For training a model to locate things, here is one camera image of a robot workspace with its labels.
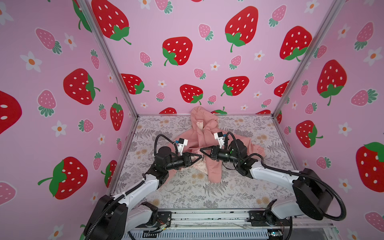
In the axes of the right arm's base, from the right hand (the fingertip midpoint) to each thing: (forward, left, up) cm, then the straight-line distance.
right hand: (199, 151), depth 73 cm
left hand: (-3, -1, -2) cm, 4 cm away
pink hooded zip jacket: (+26, -2, -16) cm, 30 cm away
